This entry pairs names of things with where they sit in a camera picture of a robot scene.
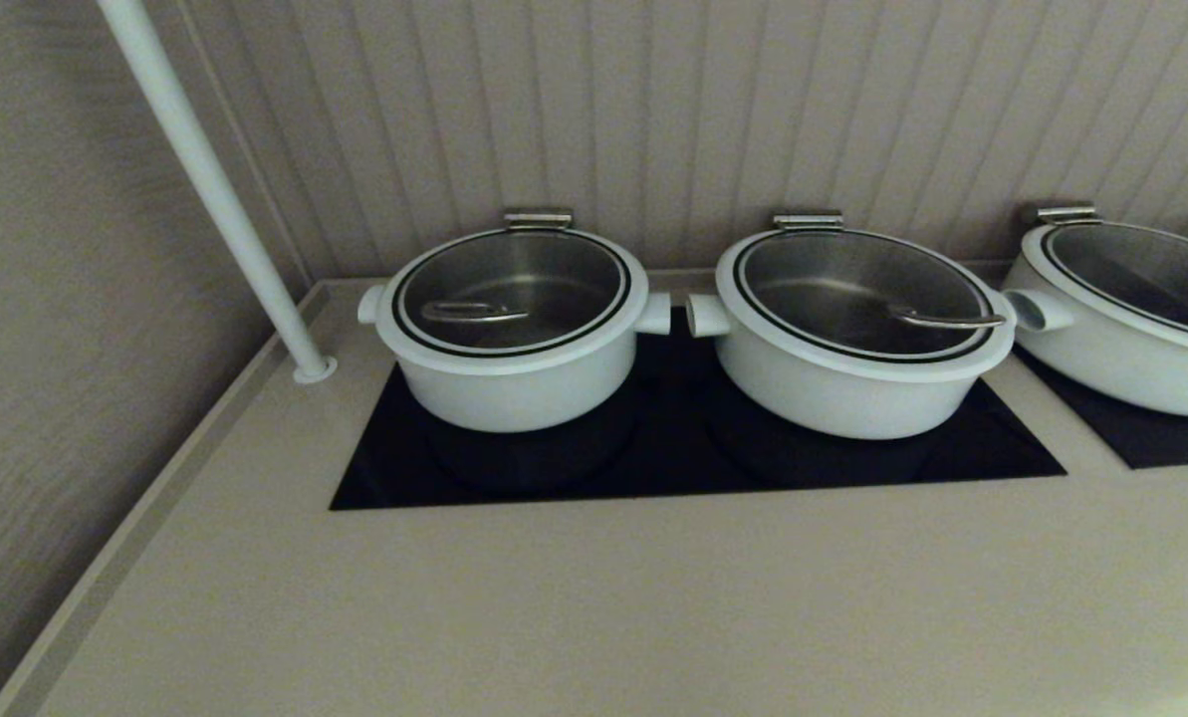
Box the small black glass cooktop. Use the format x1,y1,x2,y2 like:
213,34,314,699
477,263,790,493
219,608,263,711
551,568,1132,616
1014,344,1188,470

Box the white support pole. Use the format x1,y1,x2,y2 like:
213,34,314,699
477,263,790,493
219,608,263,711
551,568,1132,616
96,0,339,386

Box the wide black glass cooktop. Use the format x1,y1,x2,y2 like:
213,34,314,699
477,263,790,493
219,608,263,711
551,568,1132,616
330,307,1068,512

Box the glass lid with metal handle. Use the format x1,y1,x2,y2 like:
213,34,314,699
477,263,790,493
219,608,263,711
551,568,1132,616
715,228,1018,383
374,227,651,377
1020,221,1188,358

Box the white round pot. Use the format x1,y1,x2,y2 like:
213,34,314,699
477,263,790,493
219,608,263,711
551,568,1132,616
357,283,673,434
686,289,1005,441
1002,254,1188,418

